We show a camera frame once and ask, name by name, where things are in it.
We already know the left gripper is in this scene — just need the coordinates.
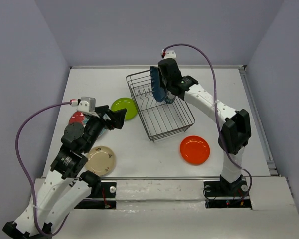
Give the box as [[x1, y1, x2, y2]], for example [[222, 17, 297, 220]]
[[84, 105, 128, 152]]

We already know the dark blue shell plate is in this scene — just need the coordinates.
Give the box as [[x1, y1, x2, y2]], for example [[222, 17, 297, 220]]
[[150, 66, 167, 102]]

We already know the green rimmed white plate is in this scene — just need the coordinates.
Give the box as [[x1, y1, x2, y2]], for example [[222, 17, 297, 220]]
[[164, 94, 176, 104]]

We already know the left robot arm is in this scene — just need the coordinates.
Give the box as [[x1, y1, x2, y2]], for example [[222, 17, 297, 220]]
[[2, 105, 127, 239]]

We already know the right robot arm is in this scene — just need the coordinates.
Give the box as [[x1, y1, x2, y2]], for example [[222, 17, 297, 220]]
[[158, 58, 251, 195]]

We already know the lime green plate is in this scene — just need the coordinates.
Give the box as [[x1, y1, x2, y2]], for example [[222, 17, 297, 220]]
[[111, 97, 138, 121]]

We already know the red and teal plate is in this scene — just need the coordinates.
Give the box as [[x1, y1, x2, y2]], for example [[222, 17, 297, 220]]
[[68, 111, 109, 136]]

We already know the beige floral plate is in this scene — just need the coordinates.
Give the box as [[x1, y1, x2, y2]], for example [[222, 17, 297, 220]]
[[85, 146, 116, 177]]

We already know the orange plate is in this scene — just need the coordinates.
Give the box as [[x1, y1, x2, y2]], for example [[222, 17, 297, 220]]
[[179, 135, 210, 165]]

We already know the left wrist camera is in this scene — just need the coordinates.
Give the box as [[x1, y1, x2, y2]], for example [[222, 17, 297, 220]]
[[77, 97, 97, 116]]

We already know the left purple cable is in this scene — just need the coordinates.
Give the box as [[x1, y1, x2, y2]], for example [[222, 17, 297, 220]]
[[16, 99, 79, 237]]

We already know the wire dish rack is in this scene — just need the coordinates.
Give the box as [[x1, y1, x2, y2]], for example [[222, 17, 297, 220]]
[[126, 70, 195, 141]]

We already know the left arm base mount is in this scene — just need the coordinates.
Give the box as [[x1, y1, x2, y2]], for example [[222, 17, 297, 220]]
[[74, 180, 117, 210]]

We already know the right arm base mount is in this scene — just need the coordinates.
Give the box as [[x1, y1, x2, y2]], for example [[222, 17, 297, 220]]
[[202, 180, 252, 209]]

